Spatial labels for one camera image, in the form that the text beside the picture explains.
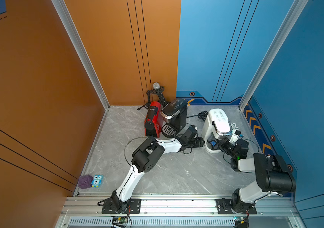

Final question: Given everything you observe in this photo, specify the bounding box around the black power cable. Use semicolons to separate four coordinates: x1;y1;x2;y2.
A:
186;110;209;120

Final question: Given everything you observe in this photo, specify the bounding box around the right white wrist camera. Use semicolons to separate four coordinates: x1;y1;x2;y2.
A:
229;130;241;145

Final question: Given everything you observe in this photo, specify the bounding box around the grey blue cleaning cloth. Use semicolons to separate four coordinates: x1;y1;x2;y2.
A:
206;135;219;151

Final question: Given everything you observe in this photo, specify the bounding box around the white power cable with plug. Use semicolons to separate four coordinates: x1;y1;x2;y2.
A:
230;122;243;136

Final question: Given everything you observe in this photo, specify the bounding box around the blue owl toy block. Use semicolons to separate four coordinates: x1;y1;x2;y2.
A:
92;175;104;188

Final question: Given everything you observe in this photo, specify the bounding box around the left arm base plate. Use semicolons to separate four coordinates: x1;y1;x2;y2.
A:
101;198;142;214

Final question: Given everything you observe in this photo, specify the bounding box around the purple cube toy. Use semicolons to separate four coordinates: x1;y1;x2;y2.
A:
77;174;94;190

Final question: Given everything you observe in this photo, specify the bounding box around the right green circuit board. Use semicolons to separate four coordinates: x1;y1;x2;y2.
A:
233;218;249;228

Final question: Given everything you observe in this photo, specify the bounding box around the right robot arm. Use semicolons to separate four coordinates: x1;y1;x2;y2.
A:
216;138;296;214

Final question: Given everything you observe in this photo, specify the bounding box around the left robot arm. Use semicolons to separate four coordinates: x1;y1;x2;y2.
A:
97;125;205;215

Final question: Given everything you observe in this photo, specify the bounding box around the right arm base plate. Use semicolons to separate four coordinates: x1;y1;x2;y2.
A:
215;198;257;215

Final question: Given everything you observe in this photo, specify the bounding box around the microphone on black tripod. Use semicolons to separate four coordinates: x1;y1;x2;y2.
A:
137;82;167;111

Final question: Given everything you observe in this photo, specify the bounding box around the black coffee machine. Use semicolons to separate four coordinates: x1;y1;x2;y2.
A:
161;98;188;138

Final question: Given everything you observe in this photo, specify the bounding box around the red coffee machine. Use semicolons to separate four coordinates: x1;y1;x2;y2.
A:
145;102;163;138

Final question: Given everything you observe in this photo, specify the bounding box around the aluminium mounting rail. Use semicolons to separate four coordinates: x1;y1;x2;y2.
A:
55;194;305;228

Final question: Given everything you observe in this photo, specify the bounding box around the green circuit board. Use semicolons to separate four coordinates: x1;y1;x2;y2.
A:
111;217;129;228
233;218;249;228

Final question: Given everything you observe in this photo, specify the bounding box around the white coffee machine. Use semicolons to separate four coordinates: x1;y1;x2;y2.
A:
202;108;233;154

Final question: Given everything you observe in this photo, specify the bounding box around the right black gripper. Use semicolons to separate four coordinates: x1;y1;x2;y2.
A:
215;134;237;160

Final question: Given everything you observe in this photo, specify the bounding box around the left green circuit board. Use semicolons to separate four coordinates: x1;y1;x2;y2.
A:
111;217;129;228

